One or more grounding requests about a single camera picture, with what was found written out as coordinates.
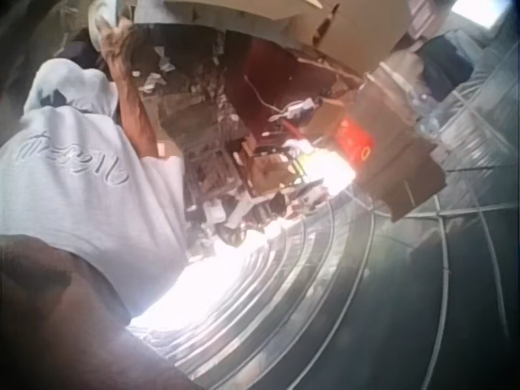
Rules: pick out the person's right hand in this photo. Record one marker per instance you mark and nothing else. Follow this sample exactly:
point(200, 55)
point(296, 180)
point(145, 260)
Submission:
point(118, 42)

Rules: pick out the person's right fingers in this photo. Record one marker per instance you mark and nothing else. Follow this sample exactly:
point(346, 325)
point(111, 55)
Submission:
point(115, 29)

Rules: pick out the white round roll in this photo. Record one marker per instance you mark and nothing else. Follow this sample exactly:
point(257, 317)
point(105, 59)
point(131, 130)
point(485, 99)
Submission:
point(97, 18)

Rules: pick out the heap of scrap parts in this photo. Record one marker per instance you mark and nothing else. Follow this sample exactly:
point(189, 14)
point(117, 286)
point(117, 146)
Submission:
point(203, 122)

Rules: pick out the pale cardboard box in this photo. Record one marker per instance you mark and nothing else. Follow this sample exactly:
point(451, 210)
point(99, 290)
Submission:
point(252, 20)

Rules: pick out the dark red board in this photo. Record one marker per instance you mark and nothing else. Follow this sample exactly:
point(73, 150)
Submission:
point(256, 77)

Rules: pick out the white adapter plug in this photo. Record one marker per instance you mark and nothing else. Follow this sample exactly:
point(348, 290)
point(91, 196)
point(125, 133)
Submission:
point(301, 107)

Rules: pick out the brown carton with red label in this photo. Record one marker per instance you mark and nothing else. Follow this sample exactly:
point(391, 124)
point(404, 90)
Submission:
point(390, 162)

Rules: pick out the corrugated metal shutter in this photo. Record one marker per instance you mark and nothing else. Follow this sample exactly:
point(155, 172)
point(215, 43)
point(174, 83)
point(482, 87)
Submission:
point(284, 292)

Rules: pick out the clear plastic bottle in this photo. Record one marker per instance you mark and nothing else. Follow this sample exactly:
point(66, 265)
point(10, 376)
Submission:
point(427, 115)

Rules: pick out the dark cloth bundle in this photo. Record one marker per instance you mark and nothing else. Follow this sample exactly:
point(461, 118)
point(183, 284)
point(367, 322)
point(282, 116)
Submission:
point(440, 65)

